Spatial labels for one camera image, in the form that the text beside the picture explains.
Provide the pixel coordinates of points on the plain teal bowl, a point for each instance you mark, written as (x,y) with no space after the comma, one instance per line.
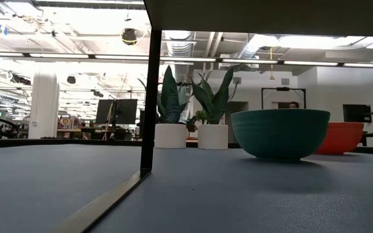
(280,136)

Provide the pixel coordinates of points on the plain coral red bowl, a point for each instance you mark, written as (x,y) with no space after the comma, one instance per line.
(345,137)

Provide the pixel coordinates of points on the small background potted plant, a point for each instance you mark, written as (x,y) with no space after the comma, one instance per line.
(196,118)

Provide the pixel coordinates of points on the snake plant in white pot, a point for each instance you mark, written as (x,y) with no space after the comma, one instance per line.
(170,136)
(212,137)

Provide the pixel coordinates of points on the black computer monitor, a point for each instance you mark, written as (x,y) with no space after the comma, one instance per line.
(104,111)
(127,111)
(356,113)

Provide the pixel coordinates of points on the black hanging ceiling speaker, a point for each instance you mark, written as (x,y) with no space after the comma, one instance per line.
(71,79)
(129,36)

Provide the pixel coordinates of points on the person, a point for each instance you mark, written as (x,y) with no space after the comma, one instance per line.
(293,105)

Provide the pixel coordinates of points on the colourful round target sign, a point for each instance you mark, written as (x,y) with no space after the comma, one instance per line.
(65,123)

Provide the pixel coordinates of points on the long hanging light strip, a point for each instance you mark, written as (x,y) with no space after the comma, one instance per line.
(60,55)

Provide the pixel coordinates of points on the white building column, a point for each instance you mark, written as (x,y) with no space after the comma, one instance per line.
(44,106)

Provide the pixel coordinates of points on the blue table mat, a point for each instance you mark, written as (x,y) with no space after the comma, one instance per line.
(44,181)

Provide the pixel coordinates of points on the silver ventilation duct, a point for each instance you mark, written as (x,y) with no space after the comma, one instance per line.
(179,48)

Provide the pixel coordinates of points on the black background gantry frame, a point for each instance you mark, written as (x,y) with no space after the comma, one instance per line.
(283,88)

